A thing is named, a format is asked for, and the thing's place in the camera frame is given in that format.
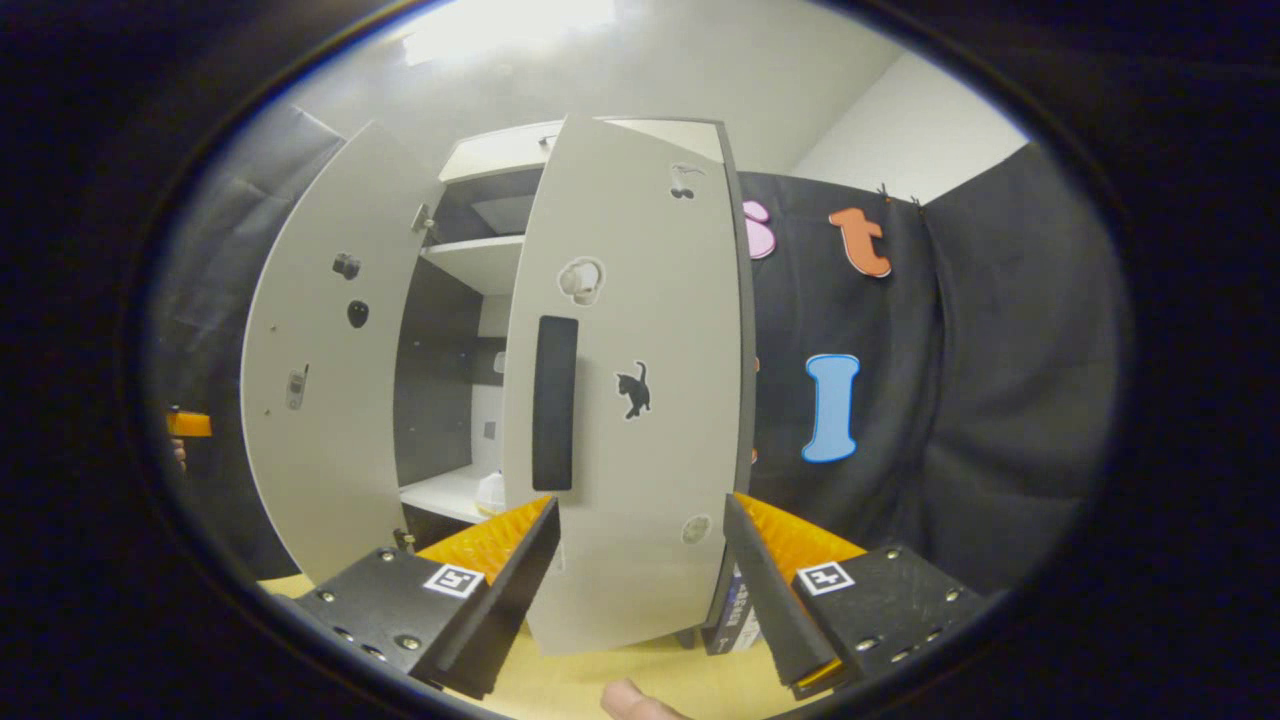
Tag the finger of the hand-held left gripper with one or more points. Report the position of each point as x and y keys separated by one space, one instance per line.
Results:
x=190 y=424

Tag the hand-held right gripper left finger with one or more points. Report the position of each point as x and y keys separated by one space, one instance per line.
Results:
x=515 y=600

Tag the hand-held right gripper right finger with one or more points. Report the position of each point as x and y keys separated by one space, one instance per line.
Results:
x=765 y=600

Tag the white canvas shoe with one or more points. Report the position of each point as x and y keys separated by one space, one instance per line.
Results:
x=490 y=495

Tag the white cabinet door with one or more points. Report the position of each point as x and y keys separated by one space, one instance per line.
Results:
x=650 y=480
x=330 y=470

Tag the grey white shoe cabinet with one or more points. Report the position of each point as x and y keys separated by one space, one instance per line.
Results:
x=435 y=380

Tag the metal cabinet door hinge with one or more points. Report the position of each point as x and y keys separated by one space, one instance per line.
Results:
x=424 y=218
x=404 y=540

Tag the white cabinet shelf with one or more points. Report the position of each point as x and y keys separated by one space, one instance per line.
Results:
x=480 y=262
x=440 y=495

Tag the dark blue box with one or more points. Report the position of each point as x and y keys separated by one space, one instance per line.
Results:
x=735 y=620

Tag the black backdrop cloth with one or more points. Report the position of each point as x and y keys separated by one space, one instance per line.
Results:
x=200 y=300
x=1000 y=400

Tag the person's leg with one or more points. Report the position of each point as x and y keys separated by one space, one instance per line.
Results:
x=640 y=705

